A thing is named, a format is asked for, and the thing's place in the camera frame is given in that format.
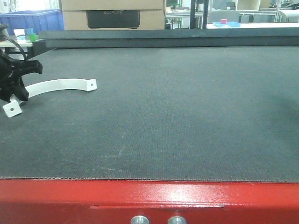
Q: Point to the silver knob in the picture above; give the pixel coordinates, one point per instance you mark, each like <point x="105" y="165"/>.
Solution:
<point x="139" y="220"/>
<point x="177" y="220"/>

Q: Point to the white curved pipe clamp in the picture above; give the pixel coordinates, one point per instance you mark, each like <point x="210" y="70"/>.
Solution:
<point x="13" y="108"/>

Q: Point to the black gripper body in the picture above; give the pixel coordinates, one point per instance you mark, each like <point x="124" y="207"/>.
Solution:
<point x="8" y="76"/>

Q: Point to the large cardboard box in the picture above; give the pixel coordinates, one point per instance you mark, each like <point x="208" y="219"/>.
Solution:
<point x="113" y="14"/>

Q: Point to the dark grey table mat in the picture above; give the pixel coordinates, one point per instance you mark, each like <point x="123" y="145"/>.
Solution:
<point x="192" y="114"/>

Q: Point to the left silver knob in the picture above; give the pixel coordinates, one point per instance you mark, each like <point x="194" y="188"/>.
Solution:
<point x="139" y="220"/>

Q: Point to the blue plastic crate background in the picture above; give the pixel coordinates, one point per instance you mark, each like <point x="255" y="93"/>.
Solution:
<point x="38" y="20"/>

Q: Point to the white side table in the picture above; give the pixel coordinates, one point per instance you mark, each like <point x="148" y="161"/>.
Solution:
<point x="17" y="52"/>

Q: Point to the white paper cup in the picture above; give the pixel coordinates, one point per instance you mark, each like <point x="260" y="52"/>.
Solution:
<point x="20" y="35"/>

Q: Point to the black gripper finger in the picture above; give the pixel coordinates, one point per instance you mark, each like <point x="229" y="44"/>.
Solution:
<point x="28" y="67"/>
<point x="19" y="90"/>

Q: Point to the green small cup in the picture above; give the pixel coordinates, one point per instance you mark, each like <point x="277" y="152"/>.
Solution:
<point x="33" y="37"/>

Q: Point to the red metal table frame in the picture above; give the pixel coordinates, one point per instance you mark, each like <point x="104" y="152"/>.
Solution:
<point x="116" y="202"/>

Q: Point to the pink cube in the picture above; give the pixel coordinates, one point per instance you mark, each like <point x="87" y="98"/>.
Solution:
<point x="223" y="21"/>

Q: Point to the blue small cup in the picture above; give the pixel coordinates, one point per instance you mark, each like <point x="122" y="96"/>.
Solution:
<point x="29" y="31"/>

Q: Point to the right silver knob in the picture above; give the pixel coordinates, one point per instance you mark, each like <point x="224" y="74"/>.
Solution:
<point x="177" y="220"/>

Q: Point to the blue shallow tray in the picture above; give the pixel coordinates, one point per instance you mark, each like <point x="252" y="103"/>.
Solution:
<point x="231" y="24"/>

